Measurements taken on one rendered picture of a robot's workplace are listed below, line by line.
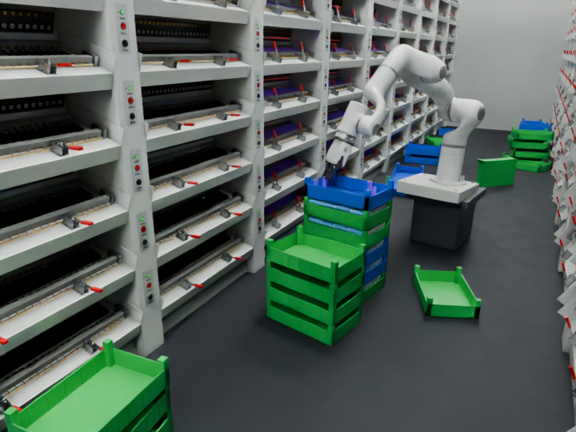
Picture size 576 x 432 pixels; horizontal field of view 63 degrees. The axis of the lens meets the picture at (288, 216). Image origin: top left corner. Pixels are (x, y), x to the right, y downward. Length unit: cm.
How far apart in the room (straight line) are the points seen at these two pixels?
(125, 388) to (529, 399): 115
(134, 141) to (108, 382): 66
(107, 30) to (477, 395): 147
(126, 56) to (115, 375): 85
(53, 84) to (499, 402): 148
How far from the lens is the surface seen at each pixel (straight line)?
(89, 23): 144
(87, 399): 132
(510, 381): 170
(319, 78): 257
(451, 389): 160
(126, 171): 143
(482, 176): 380
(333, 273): 156
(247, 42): 194
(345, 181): 204
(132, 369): 137
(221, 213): 191
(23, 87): 123
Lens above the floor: 98
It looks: 20 degrees down
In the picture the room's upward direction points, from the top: 1 degrees clockwise
